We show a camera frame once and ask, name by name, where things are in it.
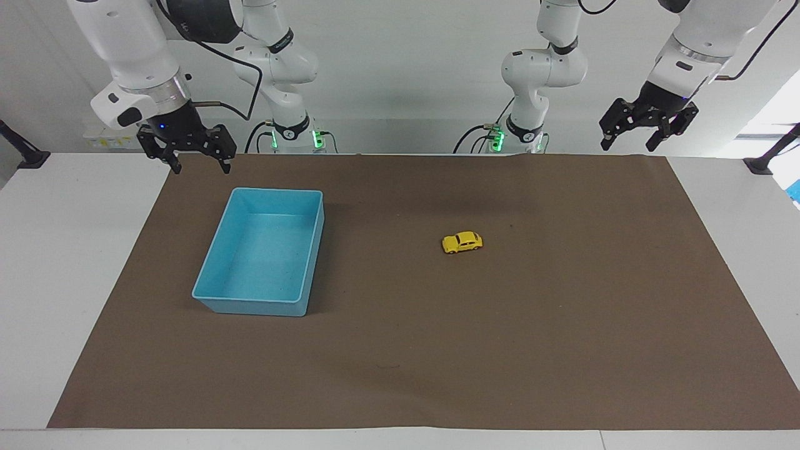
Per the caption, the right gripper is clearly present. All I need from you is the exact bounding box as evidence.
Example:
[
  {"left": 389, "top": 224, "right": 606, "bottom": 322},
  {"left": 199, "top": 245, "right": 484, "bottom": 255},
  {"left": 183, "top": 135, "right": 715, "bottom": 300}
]
[{"left": 137, "top": 100, "right": 238, "bottom": 175}]

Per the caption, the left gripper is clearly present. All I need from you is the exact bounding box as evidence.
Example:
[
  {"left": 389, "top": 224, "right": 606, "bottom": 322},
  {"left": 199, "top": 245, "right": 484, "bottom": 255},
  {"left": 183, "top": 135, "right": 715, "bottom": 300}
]
[{"left": 598, "top": 81, "right": 700, "bottom": 153}]

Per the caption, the yellow toy beetle car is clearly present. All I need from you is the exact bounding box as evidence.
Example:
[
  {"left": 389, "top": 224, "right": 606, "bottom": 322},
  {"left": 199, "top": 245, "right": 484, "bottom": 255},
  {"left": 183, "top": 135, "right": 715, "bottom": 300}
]
[{"left": 442, "top": 231, "right": 484, "bottom": 255}]

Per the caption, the black stand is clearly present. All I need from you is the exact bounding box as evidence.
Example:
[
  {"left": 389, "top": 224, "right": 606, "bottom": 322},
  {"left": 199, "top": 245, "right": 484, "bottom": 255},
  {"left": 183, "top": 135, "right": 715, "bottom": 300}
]
[
  {"left": 742, "top": 122, "right": 800, "bottom": 176},
  {"left": 0, "top": 119, "right": 51, "bottom": 170}
]

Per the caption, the blue plastic bin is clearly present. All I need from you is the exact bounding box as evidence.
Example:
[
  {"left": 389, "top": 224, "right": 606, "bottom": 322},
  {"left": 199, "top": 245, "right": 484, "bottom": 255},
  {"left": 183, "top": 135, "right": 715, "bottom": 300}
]
[{"left": 191, "top": 187, "right": 326, "bottom": 318}]

